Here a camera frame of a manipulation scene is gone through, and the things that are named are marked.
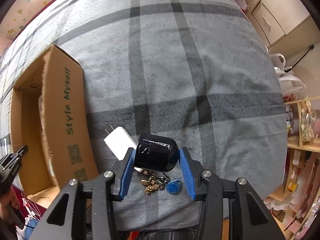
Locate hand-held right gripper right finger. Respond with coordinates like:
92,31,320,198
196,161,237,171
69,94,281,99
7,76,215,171
179,147,285,240

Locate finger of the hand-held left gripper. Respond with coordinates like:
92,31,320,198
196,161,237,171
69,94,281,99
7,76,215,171
7,144,29,165

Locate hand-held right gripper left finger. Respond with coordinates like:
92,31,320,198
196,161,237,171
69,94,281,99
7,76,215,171
30,147,137,240

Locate key bunch with blue fob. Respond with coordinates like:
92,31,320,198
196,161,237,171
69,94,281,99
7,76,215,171
135,167,184,195

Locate large white charger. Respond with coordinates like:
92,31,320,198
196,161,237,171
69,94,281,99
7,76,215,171
104,124,138,160

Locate cardboard box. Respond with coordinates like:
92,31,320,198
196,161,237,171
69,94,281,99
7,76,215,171
9,44,99,209

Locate person's left hand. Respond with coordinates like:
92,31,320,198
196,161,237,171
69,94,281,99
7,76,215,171
0,187,20,220

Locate person's plaid trousers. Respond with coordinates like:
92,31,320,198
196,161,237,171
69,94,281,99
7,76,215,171
130,227,200,240

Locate grey plaid bedsheet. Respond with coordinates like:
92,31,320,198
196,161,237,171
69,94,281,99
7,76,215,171
0,0,288,233

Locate wooden shelf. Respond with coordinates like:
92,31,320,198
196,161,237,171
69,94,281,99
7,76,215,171
262,97,320,240

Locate white plastic bag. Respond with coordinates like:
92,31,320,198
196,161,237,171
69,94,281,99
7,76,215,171
270,53,307,97

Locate thin black rod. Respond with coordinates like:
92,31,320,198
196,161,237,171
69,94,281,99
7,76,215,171
284,45,315,70

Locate beige wardrobe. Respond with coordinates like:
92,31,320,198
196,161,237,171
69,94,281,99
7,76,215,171
235,0,313,48

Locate white cable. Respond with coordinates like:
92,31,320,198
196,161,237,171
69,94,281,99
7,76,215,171
21,197,50,222

